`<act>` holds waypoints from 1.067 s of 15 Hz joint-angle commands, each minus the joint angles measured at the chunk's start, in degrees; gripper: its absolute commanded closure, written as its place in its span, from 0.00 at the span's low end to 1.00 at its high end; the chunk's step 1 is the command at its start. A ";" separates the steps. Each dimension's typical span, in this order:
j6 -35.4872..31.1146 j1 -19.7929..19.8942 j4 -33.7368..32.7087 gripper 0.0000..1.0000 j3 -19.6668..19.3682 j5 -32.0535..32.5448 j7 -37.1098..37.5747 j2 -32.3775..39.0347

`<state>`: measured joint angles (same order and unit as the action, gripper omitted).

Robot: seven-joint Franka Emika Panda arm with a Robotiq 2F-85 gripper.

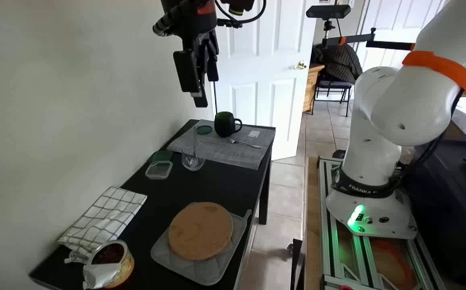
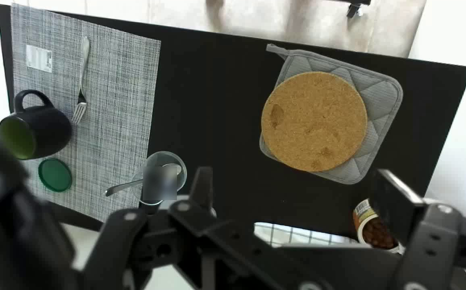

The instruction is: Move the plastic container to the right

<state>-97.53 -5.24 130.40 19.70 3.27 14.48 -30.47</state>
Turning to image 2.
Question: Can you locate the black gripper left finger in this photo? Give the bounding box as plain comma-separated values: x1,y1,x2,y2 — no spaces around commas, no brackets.
81,166,331,290

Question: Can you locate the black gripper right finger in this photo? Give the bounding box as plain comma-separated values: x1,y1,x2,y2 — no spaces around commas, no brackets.
376,168,466,290

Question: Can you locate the jar with brown contents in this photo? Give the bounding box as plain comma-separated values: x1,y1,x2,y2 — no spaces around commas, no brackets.
351,199,407,255

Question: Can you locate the silver spoon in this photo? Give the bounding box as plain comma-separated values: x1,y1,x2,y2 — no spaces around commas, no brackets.
104,162,184,199

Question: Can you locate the round green plastic lid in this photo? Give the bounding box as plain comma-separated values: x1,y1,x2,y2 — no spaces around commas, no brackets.
38,157,75,194

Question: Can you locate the grey woven placemat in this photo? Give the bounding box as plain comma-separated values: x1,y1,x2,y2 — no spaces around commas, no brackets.
10,4,163,223

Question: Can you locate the grey quilted pot holder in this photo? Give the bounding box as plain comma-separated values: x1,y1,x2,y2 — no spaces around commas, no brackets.
259,44,405,187

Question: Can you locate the round cork trivet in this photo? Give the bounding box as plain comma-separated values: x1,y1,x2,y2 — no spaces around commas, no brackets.
260,71,370,174

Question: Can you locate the black mug green inside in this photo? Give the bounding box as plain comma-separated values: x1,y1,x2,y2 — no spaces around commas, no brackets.
0,89,75,162

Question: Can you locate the silver fork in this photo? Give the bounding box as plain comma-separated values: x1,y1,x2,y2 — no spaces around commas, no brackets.
72,36,93,126

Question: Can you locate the black furniture foot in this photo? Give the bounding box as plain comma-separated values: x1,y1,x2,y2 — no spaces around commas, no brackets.
346,0,375,20

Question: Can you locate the black wrist cable bundle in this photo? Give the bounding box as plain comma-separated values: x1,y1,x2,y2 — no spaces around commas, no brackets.
0,128,80,290

